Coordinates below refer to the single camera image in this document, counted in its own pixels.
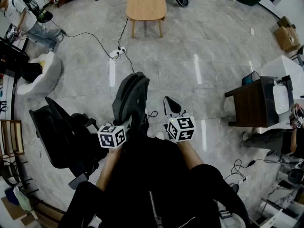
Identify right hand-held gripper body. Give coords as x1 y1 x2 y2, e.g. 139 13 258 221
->
163 110 197 143

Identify person's right forearm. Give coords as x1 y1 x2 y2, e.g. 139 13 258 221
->
177 140 205 171

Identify tangled black cable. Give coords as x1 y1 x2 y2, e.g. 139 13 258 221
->
224 158 285 182

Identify long black cable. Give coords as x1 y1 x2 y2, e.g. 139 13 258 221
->
49 19 119 60

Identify small cardboard box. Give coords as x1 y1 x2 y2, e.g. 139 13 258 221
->
277 15 297 29

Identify person's left forearm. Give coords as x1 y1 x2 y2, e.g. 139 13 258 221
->
95 147 122 191

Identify dark wooden cabinet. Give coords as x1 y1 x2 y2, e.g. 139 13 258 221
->
224 75 294 128

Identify white power strip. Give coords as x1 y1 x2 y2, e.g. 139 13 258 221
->
109 46 127 59

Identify white round armchair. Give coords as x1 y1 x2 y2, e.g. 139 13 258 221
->
16 51 63 99

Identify dark grey backpack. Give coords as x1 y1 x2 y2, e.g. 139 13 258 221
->
112 71 150 134

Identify white shelf unit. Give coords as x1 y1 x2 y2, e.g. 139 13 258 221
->
258 0 304 19

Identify wooden table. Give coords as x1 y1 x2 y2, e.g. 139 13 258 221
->
125 0 167 39

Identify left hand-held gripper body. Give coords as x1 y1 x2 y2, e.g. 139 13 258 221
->
97 121 127 149

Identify person's black clothing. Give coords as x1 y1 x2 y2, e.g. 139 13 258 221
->
58 126 250 228

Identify white plastic bag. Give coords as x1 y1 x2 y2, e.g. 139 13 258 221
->
272 84 290 115

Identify black round stool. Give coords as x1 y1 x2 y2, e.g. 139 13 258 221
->
37 8 54 23

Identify black bag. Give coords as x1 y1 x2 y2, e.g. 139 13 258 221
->
20 62 44 83

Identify black desk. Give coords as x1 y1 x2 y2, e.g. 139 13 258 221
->
0 37 30 80

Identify white cabinet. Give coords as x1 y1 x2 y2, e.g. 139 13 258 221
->
261 55 304 99

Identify black office chair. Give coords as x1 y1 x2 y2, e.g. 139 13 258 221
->
28 96 110 190

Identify blue waste bin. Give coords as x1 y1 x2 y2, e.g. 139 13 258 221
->
241 71 261 86

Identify large cardboard box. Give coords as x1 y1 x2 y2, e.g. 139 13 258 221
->
273 25 302 52

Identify wooden rack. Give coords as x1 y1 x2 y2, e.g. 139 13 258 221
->
0 119 26 160

